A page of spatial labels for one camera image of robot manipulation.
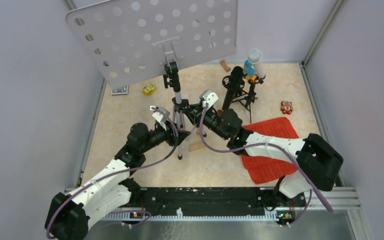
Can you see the black mic tripod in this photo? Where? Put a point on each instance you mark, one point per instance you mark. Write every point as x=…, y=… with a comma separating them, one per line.
x=247, y=98

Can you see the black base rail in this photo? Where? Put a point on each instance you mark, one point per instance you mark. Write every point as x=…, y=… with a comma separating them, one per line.
x=212, y=201

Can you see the blue yellow toy block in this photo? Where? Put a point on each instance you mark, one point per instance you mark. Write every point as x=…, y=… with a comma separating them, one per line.
x=249, y=73

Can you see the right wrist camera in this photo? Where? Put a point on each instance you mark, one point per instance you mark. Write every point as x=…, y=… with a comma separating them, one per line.
x=208, y=98

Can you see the wooden block at back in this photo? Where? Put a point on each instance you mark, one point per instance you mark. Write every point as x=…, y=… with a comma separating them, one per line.
x=225, y=66

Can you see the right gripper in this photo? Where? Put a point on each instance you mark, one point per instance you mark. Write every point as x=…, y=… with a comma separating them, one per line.
x=194, y=113

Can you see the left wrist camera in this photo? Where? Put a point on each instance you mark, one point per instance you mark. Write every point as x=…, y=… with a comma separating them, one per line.
x=161, y=116

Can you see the white tube on tripod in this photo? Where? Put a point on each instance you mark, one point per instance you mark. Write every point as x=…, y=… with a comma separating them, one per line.
x=255, y=58

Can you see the black microphone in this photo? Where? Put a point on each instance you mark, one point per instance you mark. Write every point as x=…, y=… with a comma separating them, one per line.
x=233, y=83

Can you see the yellow owl toy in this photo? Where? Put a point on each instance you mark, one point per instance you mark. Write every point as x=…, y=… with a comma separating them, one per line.
x=149, y=89

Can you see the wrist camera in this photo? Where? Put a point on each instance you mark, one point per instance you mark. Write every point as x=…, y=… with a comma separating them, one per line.
x=161, y=116
x=208, y=98

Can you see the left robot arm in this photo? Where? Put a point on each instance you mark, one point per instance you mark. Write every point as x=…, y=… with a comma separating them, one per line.
x=71, y=215

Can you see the light wooden block front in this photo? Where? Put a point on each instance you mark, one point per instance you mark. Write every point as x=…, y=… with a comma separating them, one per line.
x=195, y=146

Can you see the playing card box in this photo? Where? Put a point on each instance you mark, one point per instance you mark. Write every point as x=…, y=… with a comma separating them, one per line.
x=120, y=91

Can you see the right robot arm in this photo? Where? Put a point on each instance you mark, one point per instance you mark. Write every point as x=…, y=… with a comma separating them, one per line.
x=317, y=162

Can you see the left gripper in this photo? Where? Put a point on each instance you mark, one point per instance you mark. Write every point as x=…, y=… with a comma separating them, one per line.
x=173, y=140

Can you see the red owl toy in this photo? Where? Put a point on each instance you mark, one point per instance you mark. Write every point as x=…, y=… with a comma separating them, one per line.
x=286, y=107

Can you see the white music stand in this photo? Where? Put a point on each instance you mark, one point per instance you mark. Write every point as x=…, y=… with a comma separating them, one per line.
x=131, y=41

